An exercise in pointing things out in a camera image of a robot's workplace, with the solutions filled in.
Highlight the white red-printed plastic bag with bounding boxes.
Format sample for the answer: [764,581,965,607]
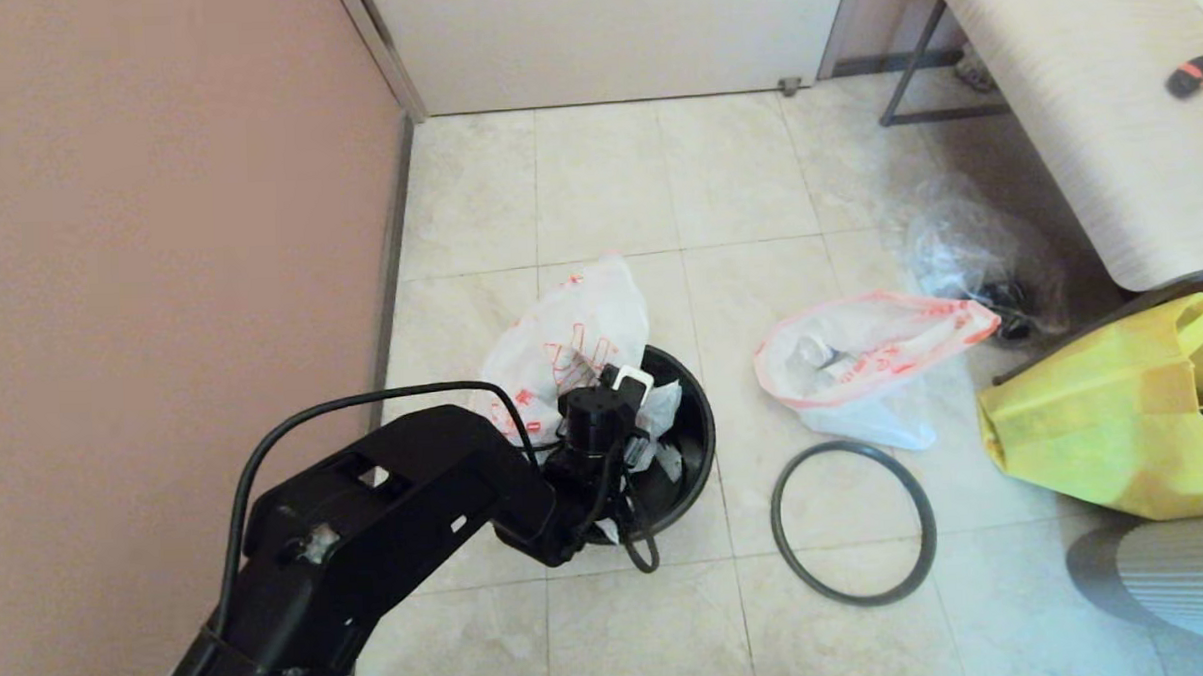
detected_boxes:
[474,253,687,483]

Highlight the grey bin rim ring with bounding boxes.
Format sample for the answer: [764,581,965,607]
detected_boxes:
[768,438,940,611]

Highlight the red-printed trash bag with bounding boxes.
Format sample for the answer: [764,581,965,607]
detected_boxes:
[750,286,1007,459]

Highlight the black trash bin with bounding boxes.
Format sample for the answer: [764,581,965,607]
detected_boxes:
[562,342,722,550]

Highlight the clear crumpled plastic bag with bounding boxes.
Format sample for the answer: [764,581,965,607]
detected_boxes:
[881,169,1071,349]

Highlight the yellow fabric tote bag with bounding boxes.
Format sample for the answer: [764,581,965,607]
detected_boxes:
[973,294,1203,528]

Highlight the clear plastic bottle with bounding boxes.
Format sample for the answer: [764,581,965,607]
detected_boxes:
[791,331,864,387]

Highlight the white door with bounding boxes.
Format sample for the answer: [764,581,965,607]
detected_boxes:
[340,0,859,123]

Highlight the pink fabric partition panel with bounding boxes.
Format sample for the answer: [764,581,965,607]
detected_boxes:
[0,0,434,676]

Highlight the small white grey object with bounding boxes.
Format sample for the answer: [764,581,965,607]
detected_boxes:
[954,42,999,96]

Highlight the beige table with metal legs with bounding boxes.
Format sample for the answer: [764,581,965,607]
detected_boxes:
[875,0,1203,304]

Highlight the black orange marker pen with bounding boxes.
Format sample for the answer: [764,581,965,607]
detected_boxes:
[1164,50,1203,100]

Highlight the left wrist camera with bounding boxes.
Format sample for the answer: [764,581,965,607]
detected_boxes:
[556,362,659,459]

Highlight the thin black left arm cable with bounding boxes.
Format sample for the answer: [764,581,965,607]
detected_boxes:
[208,374,664,633]

